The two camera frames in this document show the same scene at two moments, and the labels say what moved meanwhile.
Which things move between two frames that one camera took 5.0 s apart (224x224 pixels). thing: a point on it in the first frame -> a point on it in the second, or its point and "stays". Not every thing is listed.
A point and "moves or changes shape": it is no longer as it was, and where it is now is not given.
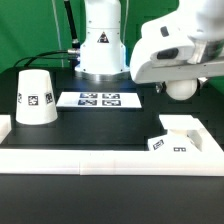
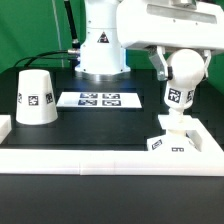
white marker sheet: (99, 99) stays
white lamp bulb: (181, 89) moves or changes shape
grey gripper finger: (160, 87) -> (163, 70)
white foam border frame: (209, 162) stays
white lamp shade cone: (35, 103) stays
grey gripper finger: (199, 82) -> (208, 55)
